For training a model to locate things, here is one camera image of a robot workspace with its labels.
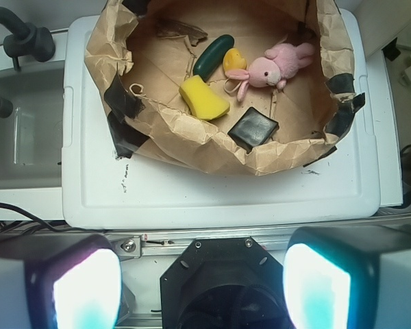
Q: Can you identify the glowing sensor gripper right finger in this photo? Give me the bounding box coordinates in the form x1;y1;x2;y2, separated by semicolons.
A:
283;225;411;328

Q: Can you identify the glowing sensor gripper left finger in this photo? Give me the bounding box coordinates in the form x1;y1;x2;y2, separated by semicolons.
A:
0;234;122;328

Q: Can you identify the pink plush bunny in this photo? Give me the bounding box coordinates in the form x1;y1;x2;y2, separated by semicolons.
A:
225;42;316;102

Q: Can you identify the white plastic bin lid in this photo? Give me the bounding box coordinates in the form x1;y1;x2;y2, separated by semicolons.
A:
62;16;381;231

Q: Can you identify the grey plastic tub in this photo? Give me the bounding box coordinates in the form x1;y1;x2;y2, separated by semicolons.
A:
0;29;69;191

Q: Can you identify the black square pad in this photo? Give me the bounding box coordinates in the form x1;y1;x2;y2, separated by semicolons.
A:
227;107;279;153

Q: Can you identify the tan rubber band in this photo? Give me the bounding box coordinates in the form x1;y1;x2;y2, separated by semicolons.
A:
223;79;242;96

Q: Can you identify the crumpled brown paper bag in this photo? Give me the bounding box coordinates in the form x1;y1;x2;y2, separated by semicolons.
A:
85;1;365;176

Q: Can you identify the yellow sponge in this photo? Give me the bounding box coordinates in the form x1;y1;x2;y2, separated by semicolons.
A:
179;75;230;121

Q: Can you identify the yellow rubber duck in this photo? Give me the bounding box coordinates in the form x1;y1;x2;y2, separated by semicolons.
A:
223;48;247;72

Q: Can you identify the dark green cucumber toy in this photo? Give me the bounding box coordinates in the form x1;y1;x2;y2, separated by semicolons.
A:
192;34;234;81

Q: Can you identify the black cable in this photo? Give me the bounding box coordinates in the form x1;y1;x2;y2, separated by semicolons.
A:
0;200;105;237

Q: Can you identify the aluminium rail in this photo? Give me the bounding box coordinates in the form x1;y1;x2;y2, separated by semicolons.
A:
107;213;411;260

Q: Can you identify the black octagonal mount plate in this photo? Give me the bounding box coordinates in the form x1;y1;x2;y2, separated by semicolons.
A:
160;237;291;328

